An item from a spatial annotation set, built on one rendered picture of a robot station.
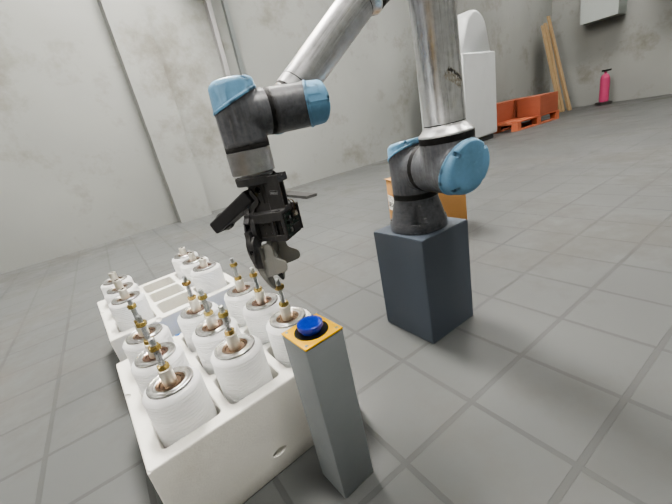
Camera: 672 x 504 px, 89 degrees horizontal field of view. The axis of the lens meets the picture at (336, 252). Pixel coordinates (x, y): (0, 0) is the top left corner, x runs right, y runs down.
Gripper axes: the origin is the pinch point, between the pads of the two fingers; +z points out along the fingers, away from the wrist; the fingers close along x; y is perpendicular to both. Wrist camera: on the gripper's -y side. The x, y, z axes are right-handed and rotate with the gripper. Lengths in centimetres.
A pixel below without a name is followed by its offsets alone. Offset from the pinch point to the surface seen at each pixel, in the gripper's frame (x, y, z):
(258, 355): -10.2, -1.0, 10.8
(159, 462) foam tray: -28.6, -9.4, 16.2
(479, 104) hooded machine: 458, 63, -12
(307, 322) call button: -13.3, 12.6, 1.3
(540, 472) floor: -7, 45, 34
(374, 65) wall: 444, -61, -85
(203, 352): -8.3, -15.8, 12.3
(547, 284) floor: 58, 59, 35
